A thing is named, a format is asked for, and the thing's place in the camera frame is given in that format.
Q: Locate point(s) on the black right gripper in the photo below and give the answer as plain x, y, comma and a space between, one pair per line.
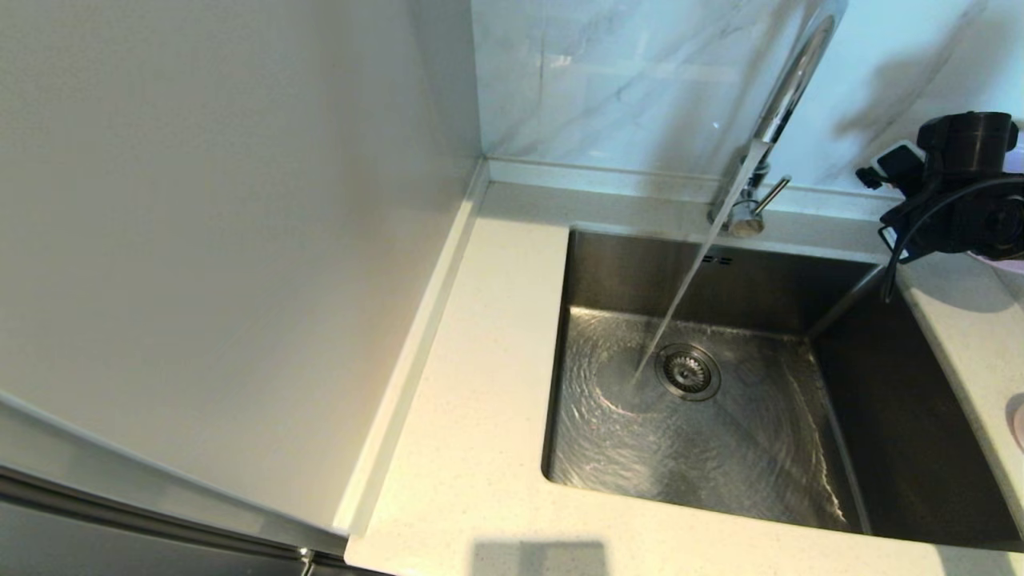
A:
936, 224

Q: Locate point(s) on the purple plastic plate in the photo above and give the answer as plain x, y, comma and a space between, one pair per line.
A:
1000, 258

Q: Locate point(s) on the chrome gooseneck faucet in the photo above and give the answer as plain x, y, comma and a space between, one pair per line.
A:
792, 80

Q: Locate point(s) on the pale pink bowl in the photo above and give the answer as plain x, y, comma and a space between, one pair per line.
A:
1018, 420

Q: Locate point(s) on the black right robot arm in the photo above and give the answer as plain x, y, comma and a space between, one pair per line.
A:
984, 200

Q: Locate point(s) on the stainless steel sink basin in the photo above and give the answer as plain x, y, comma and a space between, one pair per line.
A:
720, 464

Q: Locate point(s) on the round metal drain strainer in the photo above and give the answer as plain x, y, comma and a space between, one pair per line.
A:
687, 373

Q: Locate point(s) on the tall white cabinet grey front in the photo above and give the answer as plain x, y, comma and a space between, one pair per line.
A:
200, 240

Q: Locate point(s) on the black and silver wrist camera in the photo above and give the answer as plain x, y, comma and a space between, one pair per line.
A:
896, 168

